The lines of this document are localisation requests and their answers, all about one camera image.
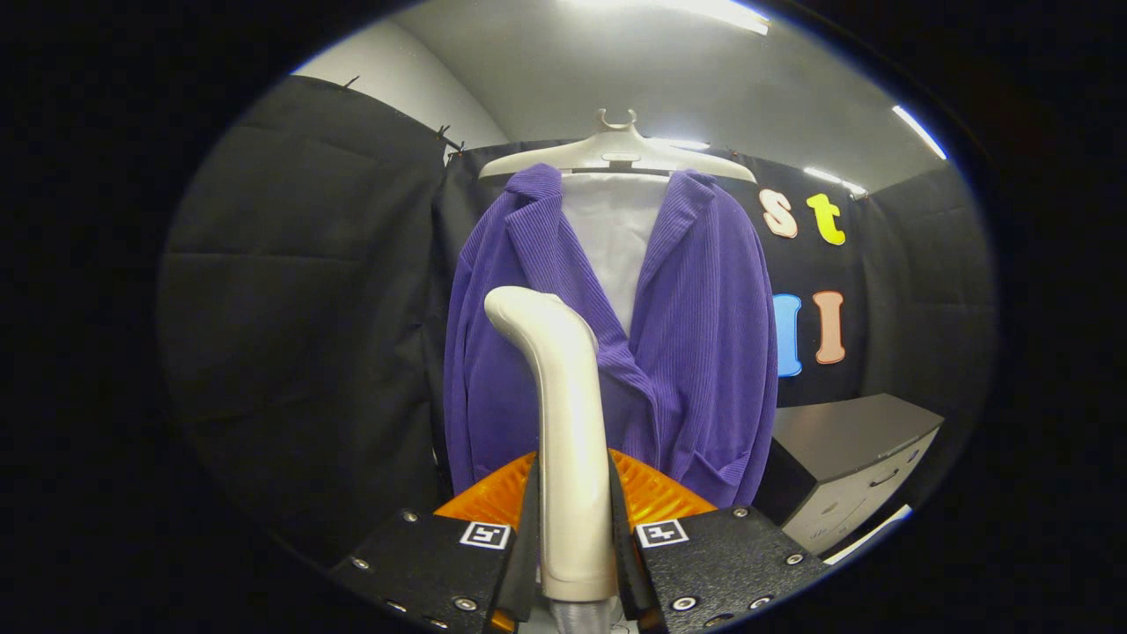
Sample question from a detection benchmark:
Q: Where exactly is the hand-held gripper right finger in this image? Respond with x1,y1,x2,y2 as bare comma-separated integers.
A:
608,449,831,634

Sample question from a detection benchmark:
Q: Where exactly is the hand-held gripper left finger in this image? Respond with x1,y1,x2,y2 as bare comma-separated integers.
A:
330,451,541,634

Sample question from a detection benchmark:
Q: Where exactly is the white garment steamer handle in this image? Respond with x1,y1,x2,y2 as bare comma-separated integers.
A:
483,286,620,603

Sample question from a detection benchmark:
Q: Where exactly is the purple corduroy jacket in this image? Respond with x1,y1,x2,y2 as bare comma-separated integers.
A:
443,163,781,510

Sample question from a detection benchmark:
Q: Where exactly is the cream plastic clothes hanger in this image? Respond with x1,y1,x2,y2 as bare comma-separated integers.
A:
478,108,757,184

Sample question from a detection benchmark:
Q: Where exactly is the grey drawer cabinet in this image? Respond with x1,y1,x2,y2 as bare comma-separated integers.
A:
755,393,946,557

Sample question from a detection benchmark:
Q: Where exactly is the plain black side curtain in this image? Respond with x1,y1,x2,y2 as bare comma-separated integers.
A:
857,162,998,461
157,74,460,566

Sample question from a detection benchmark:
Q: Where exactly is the black backdrop cloth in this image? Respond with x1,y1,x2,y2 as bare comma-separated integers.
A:
430,138,874,496

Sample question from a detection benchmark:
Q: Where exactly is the white backing cloth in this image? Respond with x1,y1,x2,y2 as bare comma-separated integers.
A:
560,171,672,336

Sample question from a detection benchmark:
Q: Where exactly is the large ceiling light panel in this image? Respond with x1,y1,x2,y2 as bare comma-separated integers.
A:
563,0,771,36

